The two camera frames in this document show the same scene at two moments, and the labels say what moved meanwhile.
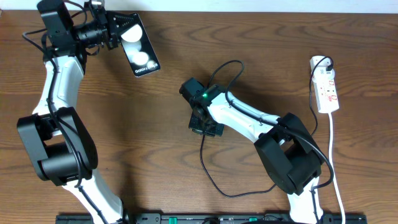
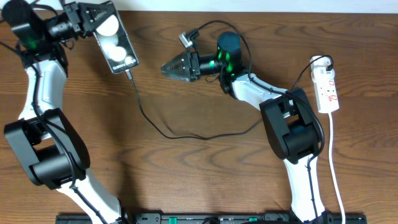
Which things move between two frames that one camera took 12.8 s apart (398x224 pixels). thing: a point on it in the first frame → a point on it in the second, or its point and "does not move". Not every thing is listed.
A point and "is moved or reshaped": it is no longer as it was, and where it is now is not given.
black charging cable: (328, 69) → (188, 137)
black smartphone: (138, 49) is moved or reshaped
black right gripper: (193, 124) → (189, 58)
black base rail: (217, 218) does not move
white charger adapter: (320, 70) does not move
